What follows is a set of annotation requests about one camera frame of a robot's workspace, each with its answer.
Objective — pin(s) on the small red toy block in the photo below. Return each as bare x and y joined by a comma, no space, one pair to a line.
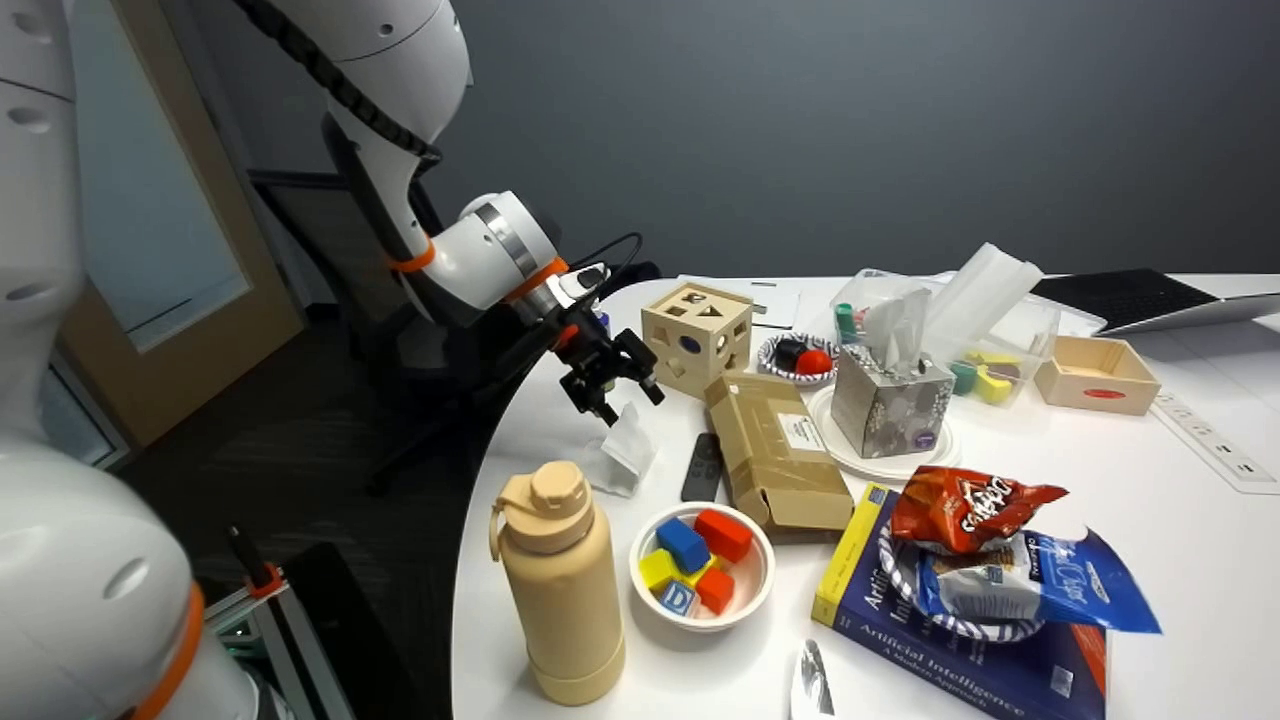
717,591

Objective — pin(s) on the wooden shape sorter cube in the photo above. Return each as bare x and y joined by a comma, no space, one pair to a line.
695,343

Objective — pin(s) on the wooden tray box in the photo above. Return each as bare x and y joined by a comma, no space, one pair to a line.
1097,385

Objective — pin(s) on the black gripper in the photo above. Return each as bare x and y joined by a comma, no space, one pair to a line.
599,346

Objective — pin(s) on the white round bowl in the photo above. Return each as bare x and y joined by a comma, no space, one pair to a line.
753,595

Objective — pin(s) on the clear plastic bag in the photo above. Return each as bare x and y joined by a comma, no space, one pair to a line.
981,286

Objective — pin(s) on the clear plastic container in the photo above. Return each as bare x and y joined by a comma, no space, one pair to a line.
1034,346

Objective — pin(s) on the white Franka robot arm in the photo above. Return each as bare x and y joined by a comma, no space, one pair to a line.
372,40

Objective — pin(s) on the brown cardboard box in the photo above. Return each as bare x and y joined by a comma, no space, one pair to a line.
773,453

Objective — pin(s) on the large red toy block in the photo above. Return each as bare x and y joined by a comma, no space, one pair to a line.
727,535

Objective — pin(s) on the small teal bottle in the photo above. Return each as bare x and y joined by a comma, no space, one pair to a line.
845,322

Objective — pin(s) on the black camera on tripod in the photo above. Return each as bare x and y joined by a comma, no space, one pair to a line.
463,400

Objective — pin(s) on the silver snack packet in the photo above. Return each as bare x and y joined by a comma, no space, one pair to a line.
986,591

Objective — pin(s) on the black flat tablet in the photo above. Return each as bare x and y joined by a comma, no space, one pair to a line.
1114,297

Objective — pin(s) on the yellow tape roll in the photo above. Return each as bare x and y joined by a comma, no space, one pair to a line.
995,385

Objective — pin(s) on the blue toy block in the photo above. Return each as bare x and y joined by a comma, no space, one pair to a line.
683,547

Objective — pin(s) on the patterned tissue box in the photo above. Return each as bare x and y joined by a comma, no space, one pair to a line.
887,404

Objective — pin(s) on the yellow toy block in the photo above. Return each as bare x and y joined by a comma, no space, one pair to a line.
657,570

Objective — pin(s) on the small patterned dish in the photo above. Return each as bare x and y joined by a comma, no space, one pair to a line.
781,376

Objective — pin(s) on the blue letter block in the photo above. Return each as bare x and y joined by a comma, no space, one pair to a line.
676,599

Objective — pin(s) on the white ruler strip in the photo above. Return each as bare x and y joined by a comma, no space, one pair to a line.
1222,444

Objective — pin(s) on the tan insulated water bottle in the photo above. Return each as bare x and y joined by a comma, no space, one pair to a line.
566,603

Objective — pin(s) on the white flat plate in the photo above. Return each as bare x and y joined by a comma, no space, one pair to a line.
865,464

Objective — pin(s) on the wooden door with window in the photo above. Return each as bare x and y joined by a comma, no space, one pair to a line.
174,375

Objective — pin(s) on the red Doritos chip bag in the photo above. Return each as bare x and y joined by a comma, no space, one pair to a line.
967,506

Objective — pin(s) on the blue snack bag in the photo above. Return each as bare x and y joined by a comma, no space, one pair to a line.
1100,585

